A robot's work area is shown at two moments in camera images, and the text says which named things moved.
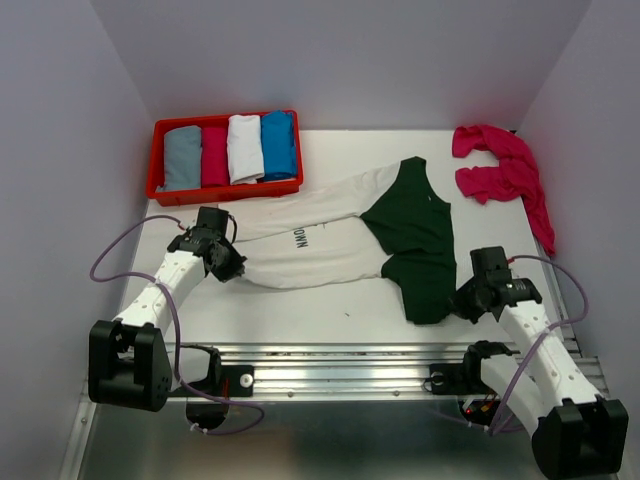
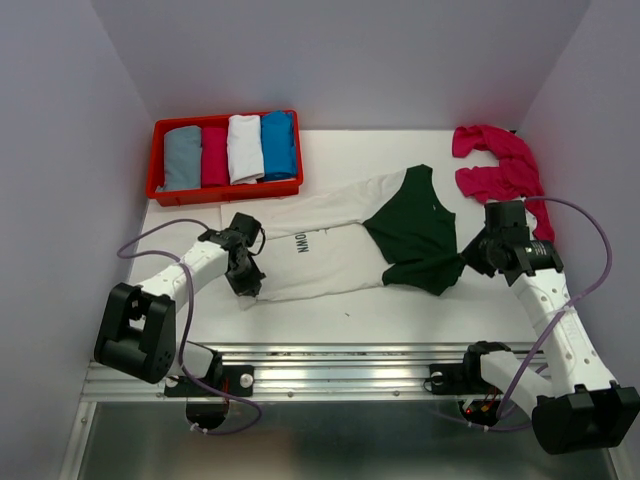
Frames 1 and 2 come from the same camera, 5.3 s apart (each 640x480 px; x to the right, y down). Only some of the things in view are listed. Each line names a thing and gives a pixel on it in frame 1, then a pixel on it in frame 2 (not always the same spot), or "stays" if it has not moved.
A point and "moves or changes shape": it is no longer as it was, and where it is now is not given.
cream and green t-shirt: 389,222 moves or changes shape
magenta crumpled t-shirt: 513,179 stays
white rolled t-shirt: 244,149 stays
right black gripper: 459,305 → 470,256
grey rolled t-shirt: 182,159 stays
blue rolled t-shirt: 278,145 stays
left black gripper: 234,268 → 251,285
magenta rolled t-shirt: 214,158 stays
